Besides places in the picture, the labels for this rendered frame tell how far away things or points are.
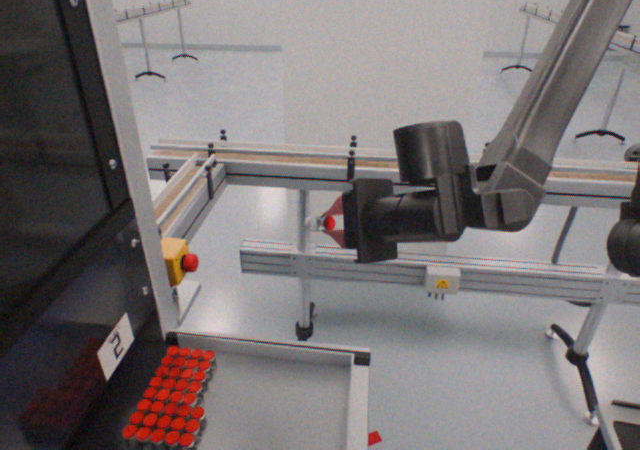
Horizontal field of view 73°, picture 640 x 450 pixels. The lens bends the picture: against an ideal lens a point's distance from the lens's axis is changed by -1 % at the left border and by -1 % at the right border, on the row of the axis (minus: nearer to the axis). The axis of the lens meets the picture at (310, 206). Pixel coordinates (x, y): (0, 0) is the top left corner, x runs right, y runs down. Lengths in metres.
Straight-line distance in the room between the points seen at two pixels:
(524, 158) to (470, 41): 1.52
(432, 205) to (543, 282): 1.40
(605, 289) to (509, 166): 1.47
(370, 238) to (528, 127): 0.21
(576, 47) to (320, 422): 0.64
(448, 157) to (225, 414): 0.56
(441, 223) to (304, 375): 0.48
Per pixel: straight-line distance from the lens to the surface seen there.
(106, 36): 0.70
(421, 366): 2.07
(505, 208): 0.48
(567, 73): 0.57
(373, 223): 0.51
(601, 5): 0.62
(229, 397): 0.84
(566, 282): 1.86
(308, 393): 0.83
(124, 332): 0.78
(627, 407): 0.74
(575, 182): 1.61
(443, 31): 1.98
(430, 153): 0.46
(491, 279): 1.78
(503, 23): 8.81
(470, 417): 1.97
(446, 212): 0.46
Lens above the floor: 1.54
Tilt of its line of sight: 30 degrees down
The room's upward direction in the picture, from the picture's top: straight up
